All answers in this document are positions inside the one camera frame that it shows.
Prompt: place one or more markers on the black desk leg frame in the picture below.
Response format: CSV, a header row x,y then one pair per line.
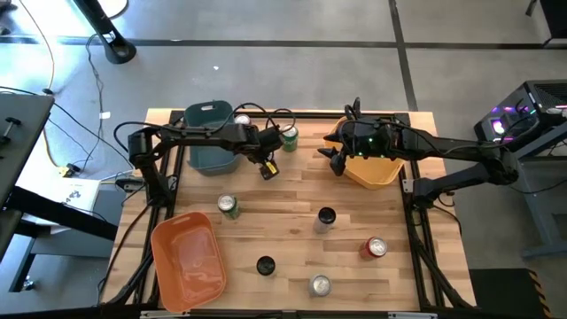
x,y
57,212

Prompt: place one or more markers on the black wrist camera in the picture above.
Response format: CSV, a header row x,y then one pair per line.
x,y
266,176
339,166

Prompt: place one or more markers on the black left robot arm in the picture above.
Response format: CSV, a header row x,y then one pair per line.
x,y
146,148

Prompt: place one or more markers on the yellow plastic bin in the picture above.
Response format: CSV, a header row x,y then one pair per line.
x,y
372,175

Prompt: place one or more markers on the light blue soda can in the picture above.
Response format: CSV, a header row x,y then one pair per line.
x,y
320,285

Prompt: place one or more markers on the black computer tower RGB lights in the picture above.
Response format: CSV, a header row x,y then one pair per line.
x,y
545,95

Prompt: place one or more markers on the black aluminium table frame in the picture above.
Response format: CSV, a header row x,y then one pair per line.
x,y
310,116

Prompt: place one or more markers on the black caster wheel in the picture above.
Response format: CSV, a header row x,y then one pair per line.
x,y
28,283

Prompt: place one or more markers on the yellow black plug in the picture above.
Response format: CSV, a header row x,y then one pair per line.
x,y
68,170

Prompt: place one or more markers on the black floor stand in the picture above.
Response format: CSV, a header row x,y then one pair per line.
x,y
117,49

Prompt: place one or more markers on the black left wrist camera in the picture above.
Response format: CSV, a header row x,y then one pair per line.
x,y
266,176

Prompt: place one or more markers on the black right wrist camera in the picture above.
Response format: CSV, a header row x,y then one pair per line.
x,y
339,166

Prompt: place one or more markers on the orange plastic bin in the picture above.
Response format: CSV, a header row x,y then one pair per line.
x,y
188,261

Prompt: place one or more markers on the teal plastic bin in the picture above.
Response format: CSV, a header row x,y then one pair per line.
x,y
212,159

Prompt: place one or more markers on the grey metal cart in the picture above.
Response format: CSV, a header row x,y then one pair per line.
x,y
538,208

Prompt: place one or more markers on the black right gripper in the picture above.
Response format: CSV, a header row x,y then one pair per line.
x,y
367,133

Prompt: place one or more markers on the grey desk top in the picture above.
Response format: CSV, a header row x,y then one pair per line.
x,y
31,133

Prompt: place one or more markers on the white printed box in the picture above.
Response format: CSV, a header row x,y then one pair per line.
x,y
84,190

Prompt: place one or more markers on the white Celsius can black lid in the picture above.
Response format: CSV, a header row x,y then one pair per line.
x,y
326,215
266,266

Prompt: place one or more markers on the black mat hazard stripes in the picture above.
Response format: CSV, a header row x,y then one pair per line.
x,y
500,292

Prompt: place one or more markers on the black clamp knob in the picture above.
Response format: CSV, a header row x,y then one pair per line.
x,y
11,121

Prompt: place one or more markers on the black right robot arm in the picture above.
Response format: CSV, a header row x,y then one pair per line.
x,y
443,144

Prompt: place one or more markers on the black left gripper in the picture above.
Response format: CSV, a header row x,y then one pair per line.
x,y
263,141

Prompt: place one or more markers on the green soda can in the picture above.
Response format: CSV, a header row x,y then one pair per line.
x,y
228,204
290,142

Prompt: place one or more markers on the red yellow soda can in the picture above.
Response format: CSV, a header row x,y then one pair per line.
x,y
242,119

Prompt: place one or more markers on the power strip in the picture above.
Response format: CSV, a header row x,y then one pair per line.
x,y
128,183

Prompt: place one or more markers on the black furniture piece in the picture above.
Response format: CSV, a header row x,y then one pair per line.
x,y
558,17

